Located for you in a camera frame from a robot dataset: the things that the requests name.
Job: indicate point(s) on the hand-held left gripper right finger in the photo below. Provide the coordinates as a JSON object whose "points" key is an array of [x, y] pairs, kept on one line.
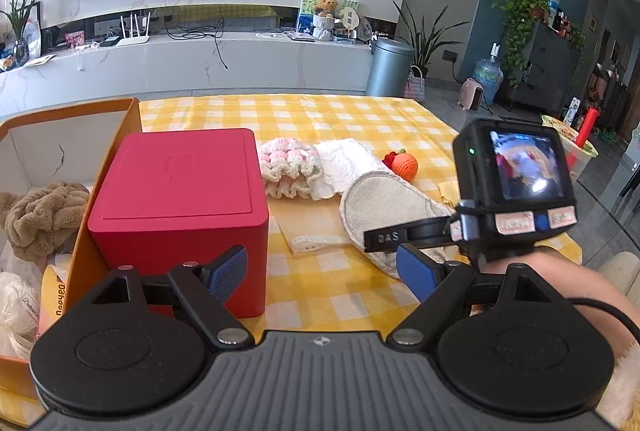
{"points": [[417, 268]]}

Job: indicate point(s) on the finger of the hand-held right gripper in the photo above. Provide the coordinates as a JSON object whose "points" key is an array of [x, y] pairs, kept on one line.
{"points": [[415, 235]]}

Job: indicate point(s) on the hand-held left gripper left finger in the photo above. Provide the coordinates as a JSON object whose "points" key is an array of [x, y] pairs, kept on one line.
{"points": [[227, 273]]}

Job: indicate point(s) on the beige slipper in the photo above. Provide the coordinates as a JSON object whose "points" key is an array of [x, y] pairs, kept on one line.
{"points": [[385, 206]]}

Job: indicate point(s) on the white diaper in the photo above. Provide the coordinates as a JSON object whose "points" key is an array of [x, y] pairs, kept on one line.
{"points": [[345, 166]]}

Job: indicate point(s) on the pink white crochet cloth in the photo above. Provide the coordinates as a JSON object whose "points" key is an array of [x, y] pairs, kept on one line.
{"points": [[290, 166]]}

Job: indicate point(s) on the orange cardboard box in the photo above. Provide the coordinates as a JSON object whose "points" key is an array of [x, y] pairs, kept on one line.
{"points": [[95, 191]]}

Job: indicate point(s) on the brown fluffy cloth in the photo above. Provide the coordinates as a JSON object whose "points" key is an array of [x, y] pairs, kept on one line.
{"points": [[45, 216]]}

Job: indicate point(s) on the white plastic bag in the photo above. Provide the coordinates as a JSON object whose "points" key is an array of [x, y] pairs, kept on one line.
{"points": [[17, 316]]}

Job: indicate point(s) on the person's right forearm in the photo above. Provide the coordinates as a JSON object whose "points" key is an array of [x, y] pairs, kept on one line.
{"points": [[575, 278]]}

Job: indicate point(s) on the yellow cloth piece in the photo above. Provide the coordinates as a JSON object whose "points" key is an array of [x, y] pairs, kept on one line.
{"points": [[450, 195]]}

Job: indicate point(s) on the orange crochet ball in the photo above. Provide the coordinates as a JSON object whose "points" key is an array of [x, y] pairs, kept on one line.
{"points": [[406, 167]]}

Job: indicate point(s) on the red square box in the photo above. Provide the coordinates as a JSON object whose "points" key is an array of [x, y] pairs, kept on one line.
{"points": [[185, 211]]}

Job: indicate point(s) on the red crochet strawberry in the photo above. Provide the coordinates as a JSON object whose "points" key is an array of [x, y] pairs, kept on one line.
{"points": [[390, 158]]}

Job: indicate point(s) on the pink small heater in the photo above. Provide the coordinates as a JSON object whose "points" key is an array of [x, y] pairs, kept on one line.
{"points": [[471, 96]]}

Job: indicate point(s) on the clear plastic packet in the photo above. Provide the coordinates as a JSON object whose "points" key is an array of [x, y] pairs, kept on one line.
{"points": [[305, 223]]}

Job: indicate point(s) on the milk tea plastic cup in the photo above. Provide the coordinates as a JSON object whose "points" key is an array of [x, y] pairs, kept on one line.
{"points": [[577, 158]]}

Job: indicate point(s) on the blue water jug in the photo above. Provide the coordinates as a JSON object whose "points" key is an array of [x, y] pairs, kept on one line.
{"points": [[487, 78]]}

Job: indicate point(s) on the woven checked bag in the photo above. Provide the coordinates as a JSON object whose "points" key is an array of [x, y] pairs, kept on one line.
{"points": [[415, 86]]}

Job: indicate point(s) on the red drinking straw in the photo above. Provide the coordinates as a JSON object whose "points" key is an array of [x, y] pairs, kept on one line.
{"points": [[586, 128]]}

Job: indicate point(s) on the white slim bottle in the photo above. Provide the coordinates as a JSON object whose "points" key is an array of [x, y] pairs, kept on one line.
{"points": [[575, 110]]}

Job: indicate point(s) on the grey drawer cabinet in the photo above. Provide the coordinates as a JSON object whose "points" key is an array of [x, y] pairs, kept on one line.
{"points": [[550, 71]]}

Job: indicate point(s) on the grey metal trash bin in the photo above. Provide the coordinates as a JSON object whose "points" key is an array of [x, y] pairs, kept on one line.
{"points": [[387, 71]]}

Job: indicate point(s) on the long leaf floor plant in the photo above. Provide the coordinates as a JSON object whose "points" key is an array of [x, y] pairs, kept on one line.
{"points": [[425, 41]]}

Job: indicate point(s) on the yellow checked tablecloth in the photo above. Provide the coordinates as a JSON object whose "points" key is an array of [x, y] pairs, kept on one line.
{"points": [[310, 121]]}

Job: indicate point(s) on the trailing ivy pot plant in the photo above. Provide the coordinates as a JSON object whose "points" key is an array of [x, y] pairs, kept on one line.
{"points": [[520, 21]]}

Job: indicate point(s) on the assorted bottles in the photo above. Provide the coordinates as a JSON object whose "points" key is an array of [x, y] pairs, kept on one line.
{"points": [[557, 16]]}

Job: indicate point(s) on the round white hand fan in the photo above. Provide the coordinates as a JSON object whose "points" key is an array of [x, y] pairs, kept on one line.
{"points": [[349, 18]]}

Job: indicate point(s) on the white marble television console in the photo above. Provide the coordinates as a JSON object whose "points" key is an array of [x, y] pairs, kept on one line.
{"points": [[200, 61]]}

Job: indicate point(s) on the brown teddy bear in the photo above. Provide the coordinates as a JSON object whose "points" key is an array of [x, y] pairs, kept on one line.
{"points": [[326, 11]]}

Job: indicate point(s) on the green printed picture board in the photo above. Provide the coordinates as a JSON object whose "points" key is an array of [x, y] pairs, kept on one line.
{"points": [[307, 18]]}

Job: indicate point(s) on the beige fluffy blanket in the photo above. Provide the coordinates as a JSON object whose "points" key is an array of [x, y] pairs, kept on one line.
{"points": [[622, 391]]}

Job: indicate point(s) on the white router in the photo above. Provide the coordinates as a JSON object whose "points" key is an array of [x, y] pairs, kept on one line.
{"points": [[134, 38]]}

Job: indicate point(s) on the small black box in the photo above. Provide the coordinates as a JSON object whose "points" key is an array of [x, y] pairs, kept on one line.
{"points": [[110, 41]]}

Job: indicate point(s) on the pink photo card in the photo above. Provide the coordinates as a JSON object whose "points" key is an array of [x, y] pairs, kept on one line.
{"points": [[75, 40]]}

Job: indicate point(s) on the loose papers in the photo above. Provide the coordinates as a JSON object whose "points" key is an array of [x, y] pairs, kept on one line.
{"points": [[39, 60]]}

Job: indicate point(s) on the blue snack packets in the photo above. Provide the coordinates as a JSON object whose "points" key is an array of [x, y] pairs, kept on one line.
{"points": [[6, 61]]}

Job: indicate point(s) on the green plant in glass vase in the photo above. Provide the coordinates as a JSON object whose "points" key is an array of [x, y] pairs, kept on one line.
{"points": [[17, 21]]}

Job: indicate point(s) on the wall socket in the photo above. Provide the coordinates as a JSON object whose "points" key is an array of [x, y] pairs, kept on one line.
{"points": [[450, 56]]}

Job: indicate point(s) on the black picture frame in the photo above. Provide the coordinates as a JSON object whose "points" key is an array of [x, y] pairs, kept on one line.
{"points": [[34, 26]]}

